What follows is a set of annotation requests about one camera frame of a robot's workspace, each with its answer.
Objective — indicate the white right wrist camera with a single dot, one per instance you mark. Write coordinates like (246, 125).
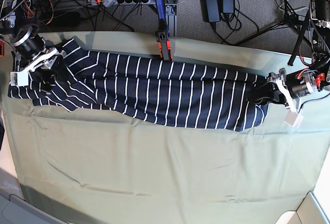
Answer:
(19, 79)

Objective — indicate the grey power strip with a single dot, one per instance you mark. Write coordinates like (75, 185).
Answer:
(108, 3)

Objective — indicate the black power adapter left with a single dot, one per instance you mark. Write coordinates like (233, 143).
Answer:
(210, 11)

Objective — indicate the navy white striped T-shirt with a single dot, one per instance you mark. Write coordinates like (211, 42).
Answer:
(161, 92)

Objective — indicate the black tripod stand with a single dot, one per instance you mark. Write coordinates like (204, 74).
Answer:
(290, 20)

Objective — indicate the aluminium frame post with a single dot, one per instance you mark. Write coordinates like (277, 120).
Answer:
(171, 16)

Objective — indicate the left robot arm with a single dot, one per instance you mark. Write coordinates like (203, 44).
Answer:
(311, 47)

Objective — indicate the blue orange bar clamp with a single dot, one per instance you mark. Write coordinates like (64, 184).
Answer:
(163, 33)

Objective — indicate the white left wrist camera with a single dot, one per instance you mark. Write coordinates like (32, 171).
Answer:
(293, 119)

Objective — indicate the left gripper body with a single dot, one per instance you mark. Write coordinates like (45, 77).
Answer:
(279, 80)

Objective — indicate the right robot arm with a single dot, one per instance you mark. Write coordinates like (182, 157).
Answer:
(19, 30)

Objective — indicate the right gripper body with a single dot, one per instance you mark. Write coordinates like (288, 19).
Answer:
(45, 57)

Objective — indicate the orange clamp pad left edge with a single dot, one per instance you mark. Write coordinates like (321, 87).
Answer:
(1, 49)

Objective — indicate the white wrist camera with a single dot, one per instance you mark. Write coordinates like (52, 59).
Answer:
(293, 119)
(19, 79)

